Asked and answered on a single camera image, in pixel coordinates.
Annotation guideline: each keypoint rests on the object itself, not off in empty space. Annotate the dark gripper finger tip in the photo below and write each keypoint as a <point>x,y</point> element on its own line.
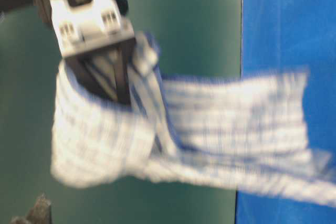
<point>39,213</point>

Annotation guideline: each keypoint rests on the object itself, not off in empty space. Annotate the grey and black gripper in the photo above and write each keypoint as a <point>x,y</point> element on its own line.
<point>83,26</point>

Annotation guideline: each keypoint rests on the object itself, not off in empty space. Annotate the white blue-striped towel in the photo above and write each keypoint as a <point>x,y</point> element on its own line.
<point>249,134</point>

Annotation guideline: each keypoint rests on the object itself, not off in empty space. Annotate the blue cloth sheet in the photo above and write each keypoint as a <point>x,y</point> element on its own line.
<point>280,34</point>

